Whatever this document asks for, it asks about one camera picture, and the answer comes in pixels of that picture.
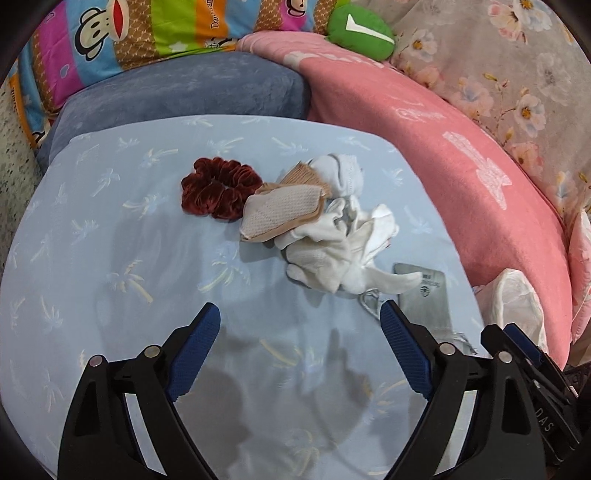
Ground grey floral bedsheet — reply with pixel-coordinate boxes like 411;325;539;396
363;0;590;223

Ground blue-grey velvet pillow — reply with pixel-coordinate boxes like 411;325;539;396
36;52;311;171

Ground dark red velvet scrunchie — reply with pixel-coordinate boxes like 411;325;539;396
181;157;263;222

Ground pink white pillow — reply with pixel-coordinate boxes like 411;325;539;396
568;210;591;343

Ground white sock red mark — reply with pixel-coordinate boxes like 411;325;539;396
341;196;423;295

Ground grey drawstring pouch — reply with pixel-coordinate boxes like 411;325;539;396
394;263;477;355

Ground green round plush pillow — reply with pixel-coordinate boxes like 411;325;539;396
327;3;396;62

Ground white crumpled sock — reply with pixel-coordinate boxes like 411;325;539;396
273;198;352;293

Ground pink blanket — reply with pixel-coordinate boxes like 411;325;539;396
238;31;573;366

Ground colourful monkey striped quilt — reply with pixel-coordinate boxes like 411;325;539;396
9;0;336;149

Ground beige sock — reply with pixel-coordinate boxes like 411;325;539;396
239;162;332;243

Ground white plastic trash bag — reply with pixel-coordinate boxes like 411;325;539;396
473;269;548;353

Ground light blue-white sock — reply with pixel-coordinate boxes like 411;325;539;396
308;153;363;198

